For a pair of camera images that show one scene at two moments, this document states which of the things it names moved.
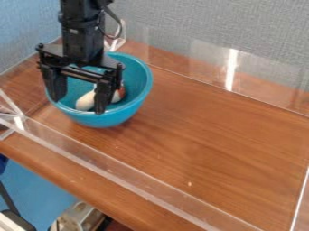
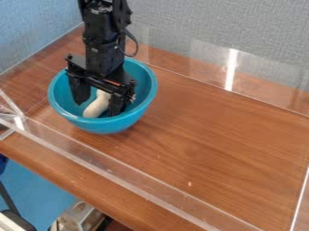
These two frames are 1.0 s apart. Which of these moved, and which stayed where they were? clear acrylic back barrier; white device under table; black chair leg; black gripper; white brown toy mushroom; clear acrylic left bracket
Moved: white brown toy mushroom; black gripper
Stayed: white device under table; clear acrylic back barrier; clear acrylic left bracket; black chair leg
